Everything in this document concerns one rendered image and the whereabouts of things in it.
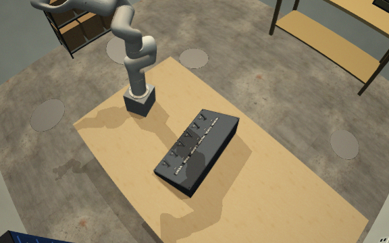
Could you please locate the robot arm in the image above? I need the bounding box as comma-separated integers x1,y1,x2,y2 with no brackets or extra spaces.
30,0,157,99

